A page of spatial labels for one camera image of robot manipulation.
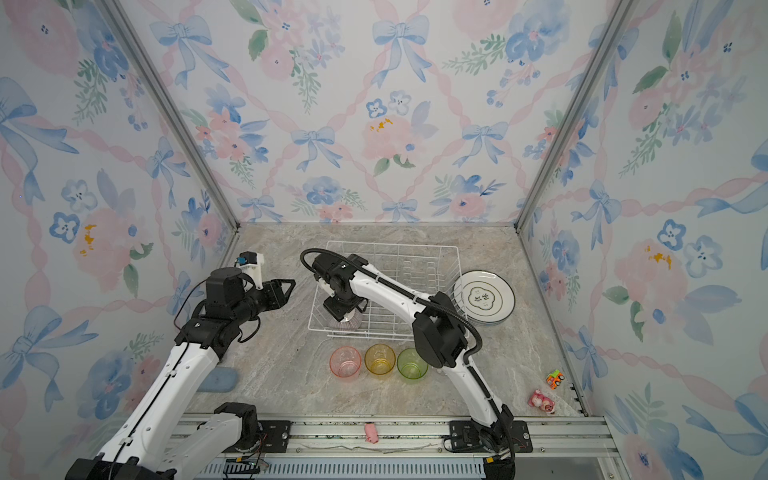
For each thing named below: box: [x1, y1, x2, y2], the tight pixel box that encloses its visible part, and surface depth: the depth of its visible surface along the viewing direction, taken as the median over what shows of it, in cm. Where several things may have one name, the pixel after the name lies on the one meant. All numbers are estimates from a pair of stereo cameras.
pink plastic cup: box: [329, 346, 362, 381], surface depth 86 cm
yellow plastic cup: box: [364, 343, 396, 377], surface depth 85 cm
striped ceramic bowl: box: [335, 307, 362, 331], surface depth 90 cm
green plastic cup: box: [396, 348, 429, 380], surface depth 85 cm
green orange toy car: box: [546, 369, 565, 390], surface depth 83 cm
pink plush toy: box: [528, 389, 556, 415], surface depth 79 cm
